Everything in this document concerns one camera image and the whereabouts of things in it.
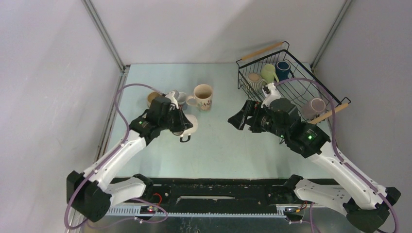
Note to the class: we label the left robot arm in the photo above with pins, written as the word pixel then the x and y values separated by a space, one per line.
pixel 92 192

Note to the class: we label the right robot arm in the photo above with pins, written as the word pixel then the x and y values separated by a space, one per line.
pixel 365 204

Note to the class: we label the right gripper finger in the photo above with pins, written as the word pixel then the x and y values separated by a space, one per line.
pixel 238 121
pixel 248 110

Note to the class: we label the white ribbed black-rimmed mug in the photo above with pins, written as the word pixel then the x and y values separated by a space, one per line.
pixel 185 136

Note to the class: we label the small white cup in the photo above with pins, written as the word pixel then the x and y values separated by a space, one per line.
pixel 181 99

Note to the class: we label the beige ceramic cup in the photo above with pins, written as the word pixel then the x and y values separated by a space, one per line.
pixel 151 97

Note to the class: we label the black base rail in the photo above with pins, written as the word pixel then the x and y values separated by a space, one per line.
pixel 221 196

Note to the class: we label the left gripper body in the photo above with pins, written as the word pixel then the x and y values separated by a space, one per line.
pixel 175 122

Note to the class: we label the white ribbed cup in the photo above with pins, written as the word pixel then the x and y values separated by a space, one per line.
pixel 254 82

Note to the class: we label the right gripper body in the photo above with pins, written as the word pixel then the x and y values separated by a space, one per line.
pixel 261 121

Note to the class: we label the dark blue mug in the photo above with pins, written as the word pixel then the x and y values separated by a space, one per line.
pixel 283 70

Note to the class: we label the black wire dish rack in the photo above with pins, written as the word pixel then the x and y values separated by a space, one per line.
pixel 298 92

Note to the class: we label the light green mug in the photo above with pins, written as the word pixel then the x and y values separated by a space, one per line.
pixel 268 73

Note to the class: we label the floral patterned mug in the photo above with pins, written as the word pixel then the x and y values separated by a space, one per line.
pixel 201 98

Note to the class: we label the lilac mug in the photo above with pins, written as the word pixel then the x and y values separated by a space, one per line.
pixel 313 108

